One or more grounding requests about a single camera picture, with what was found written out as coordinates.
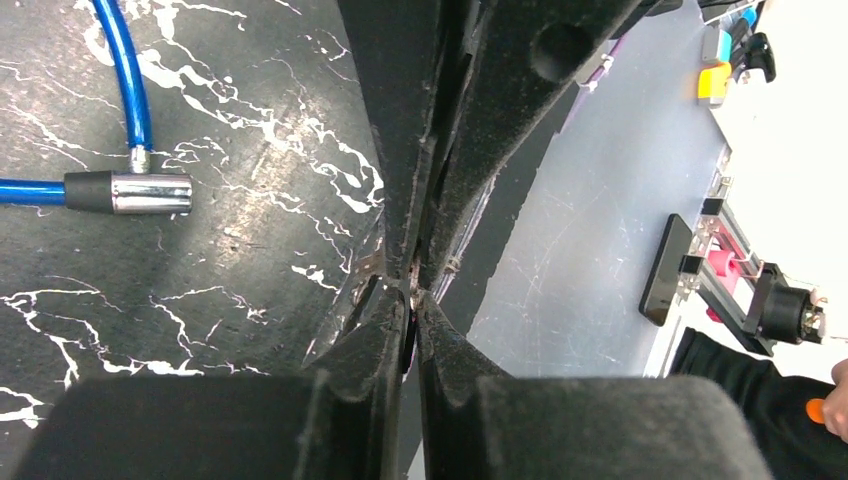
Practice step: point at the black metal test rig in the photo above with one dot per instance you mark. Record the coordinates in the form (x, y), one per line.
(749, 296)

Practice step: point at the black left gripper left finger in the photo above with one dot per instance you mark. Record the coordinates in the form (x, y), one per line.
(335, 419)

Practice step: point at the silver padlock keys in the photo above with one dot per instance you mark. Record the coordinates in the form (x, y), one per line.
(366, 272)

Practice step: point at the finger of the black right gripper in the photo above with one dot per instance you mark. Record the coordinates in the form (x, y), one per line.
(397, 48)
(527, 55)

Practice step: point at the dark sleeved person arm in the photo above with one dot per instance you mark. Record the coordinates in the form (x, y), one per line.
(799, 423)

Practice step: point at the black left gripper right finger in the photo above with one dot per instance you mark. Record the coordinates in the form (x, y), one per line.
(479, 422)

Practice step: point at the yellow small block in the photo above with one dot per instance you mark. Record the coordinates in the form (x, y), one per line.
(713, 84)

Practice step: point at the black smartphone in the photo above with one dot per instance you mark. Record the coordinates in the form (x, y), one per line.
(662, 281)

